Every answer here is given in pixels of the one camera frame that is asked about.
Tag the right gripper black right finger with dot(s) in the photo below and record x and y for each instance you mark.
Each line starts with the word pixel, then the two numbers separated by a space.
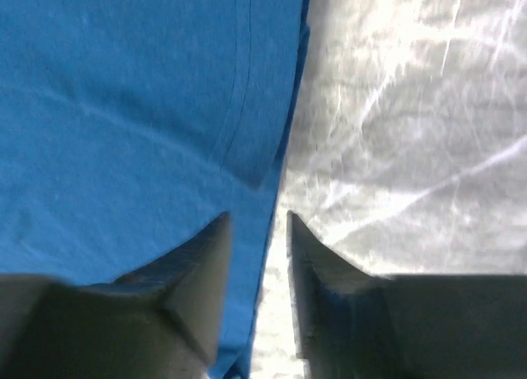
pixel 351 324

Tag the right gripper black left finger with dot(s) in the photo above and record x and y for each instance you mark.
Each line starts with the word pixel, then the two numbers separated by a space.
pixel 162 320

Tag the dark blue t shirt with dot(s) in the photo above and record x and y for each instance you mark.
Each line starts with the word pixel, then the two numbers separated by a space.
pixel 127 125

